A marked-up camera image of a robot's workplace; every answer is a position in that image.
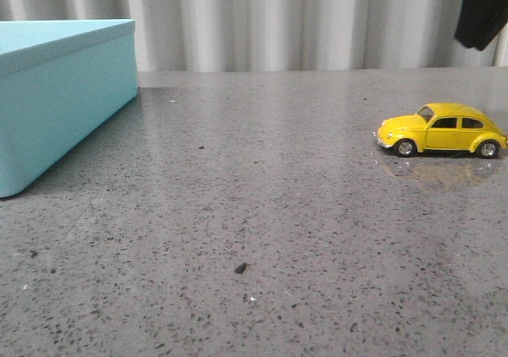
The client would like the white pleated curtain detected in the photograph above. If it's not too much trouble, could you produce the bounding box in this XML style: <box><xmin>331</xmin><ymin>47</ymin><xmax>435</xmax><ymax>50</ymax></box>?
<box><xmin>1</xmin><ymin>0</ymin><xmax>507</xmax><ymax>72</ymax></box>

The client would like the light blue plastic box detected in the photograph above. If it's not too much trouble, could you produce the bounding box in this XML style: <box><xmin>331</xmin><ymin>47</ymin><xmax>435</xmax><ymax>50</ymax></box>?
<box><xmin>1</xmin><ymin>19</ymin><xmax>137</xmax><ymax>198</ymax></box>

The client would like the yellow toy beetle car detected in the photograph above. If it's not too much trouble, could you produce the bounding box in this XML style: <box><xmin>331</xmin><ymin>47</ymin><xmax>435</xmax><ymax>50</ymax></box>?
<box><xmin>375</xmin><ymin>102</ymin><xmax>507</xmax><ymax>159</ymax></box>

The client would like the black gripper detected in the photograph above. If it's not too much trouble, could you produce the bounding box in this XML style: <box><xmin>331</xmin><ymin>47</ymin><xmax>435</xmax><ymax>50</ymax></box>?
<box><xmin>454</xmin><ymin>0</ymin><xmax>507</xmax><ymax>51</ymax></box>

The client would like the small black debris chip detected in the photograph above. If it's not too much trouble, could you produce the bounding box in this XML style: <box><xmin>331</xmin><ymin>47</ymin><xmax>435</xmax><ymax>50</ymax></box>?
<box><xmin>234</xmin><ymin>263</ymin><xmax>248</xmax><ymax>274</ymax></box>

